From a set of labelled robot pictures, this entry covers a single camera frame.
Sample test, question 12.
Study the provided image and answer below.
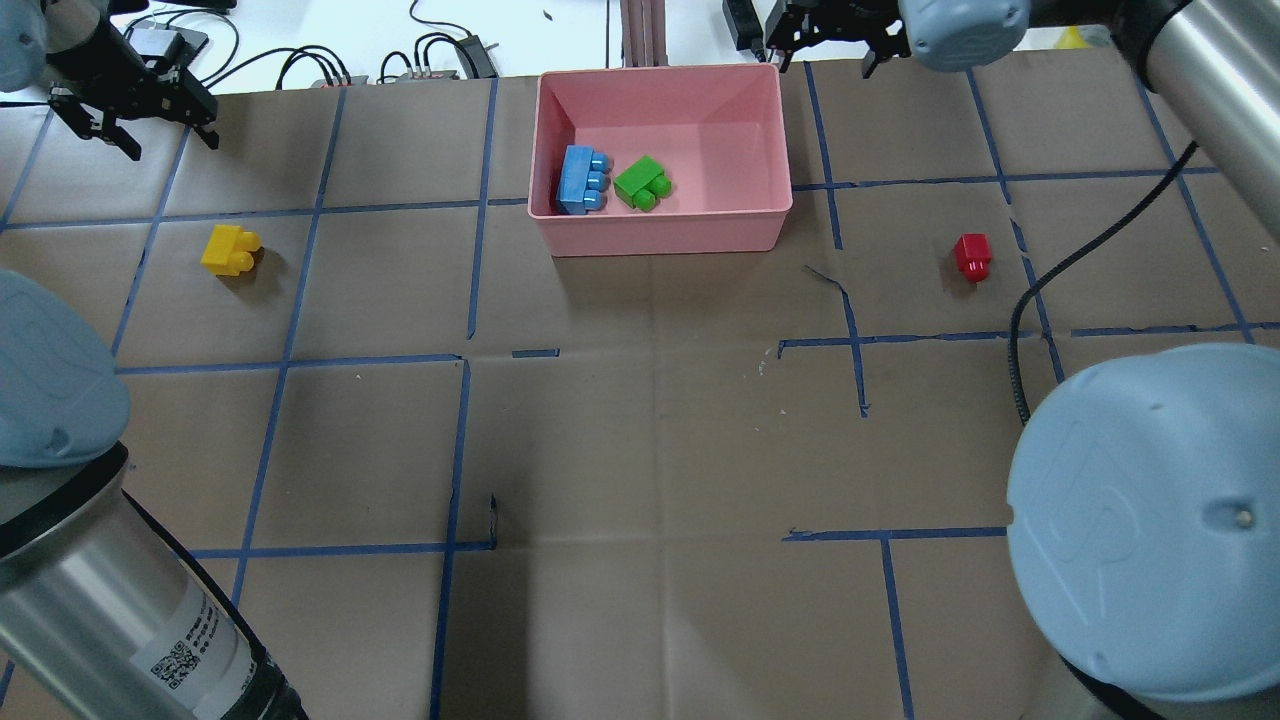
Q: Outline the aluminium frame post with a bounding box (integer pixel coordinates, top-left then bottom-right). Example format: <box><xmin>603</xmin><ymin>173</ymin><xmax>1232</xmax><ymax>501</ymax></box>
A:
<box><xmin>620</xmin><ymin>0</ymin><xmax>668</xmax><ymax>68</ymax></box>

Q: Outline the black power adapter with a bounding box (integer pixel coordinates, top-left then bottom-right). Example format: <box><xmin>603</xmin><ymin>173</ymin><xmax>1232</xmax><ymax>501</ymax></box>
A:
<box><xmin>721</xmin><ymin>0</ymin><xmax>765</xmax><ymax>54</ymax></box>

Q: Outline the pink plastic box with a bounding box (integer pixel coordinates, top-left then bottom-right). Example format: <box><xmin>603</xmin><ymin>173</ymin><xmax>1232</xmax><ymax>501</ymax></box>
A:
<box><xmin>527</xmin><ymin>64</ymin><xmax>794</xmax><ymax>258</ymax></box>

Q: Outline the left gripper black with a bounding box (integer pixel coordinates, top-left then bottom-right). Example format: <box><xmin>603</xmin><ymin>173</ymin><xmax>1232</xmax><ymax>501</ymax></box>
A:
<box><xmin>47</xmin><ymin>26</ymin><xmax>221</xmax><ymax>161</ymax></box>

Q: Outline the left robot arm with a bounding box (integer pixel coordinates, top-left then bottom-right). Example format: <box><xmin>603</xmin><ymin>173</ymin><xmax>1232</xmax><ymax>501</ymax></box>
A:
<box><xmin>1</xmin><ymin>1</ymin><xmax>306</xmax><ymax>719</ymax></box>

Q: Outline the yellow toy block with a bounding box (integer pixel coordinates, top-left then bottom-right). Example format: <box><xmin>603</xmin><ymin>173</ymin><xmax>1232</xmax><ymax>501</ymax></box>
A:
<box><xmin>200</xmin><ymin>224</ymin><xmax>262</xmax><ymax>277</ymax></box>

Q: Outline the black usb hub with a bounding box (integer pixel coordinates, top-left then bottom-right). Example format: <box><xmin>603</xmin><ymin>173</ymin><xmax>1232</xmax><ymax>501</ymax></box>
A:
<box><xmin>125</xmin><ymin>26</ymin><xmax>210</xmax><ymax>73</ymax></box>

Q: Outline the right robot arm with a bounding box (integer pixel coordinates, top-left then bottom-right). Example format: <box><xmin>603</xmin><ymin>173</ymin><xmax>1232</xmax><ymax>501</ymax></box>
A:
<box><xmin>765</xmin><ymin>1</ymin><xmax>1277</xmax><ymax>719</ymax></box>

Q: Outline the blue toy block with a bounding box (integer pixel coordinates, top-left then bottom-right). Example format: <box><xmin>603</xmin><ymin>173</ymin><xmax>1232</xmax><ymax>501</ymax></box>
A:
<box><xmin>554</xmin><ymin>143</ymin><xmax>612</xmax><ymax>217</ymax></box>

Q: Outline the green toy block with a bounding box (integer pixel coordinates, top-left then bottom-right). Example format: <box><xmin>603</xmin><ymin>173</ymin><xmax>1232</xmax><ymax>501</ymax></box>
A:
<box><xmin>613</xmin><ymin>155</ymin><xmax>673</xmax><ymax>211</ymax></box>

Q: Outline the red toy block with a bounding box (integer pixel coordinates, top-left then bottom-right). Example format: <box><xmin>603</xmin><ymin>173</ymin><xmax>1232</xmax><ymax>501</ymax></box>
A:
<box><xmin>952</xmin><ymin>233</ymin><xmax>995</xmax><ymax>284</ymax></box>

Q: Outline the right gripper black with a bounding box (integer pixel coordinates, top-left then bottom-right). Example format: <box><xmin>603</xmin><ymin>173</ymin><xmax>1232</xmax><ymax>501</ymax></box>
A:
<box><xmin>765</xmin><ymin>1</ymin><xmax>910</xmax><ymax>79</ymax></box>

